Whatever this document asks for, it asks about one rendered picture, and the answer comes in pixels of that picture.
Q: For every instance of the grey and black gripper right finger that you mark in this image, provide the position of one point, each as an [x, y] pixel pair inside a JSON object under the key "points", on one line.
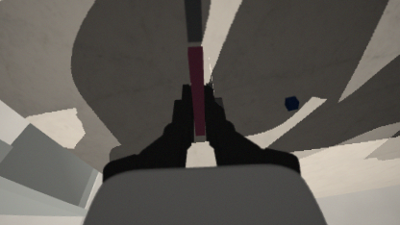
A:
{"points": [[232, 148]]}

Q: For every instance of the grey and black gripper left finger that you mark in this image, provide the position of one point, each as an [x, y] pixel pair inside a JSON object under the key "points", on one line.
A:
{"points": [[169, 150]]}

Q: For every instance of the dark grey rectangular rod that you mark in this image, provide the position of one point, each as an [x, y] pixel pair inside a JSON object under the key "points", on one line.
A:
{"points": [[194, 20]]}

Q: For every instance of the pink rod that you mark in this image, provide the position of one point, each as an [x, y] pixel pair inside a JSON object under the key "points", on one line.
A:
{"points": [[196, 73]]}

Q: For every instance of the small blue cube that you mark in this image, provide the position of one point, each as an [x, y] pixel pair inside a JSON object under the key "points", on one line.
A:
{"points": [[292, 103]]}

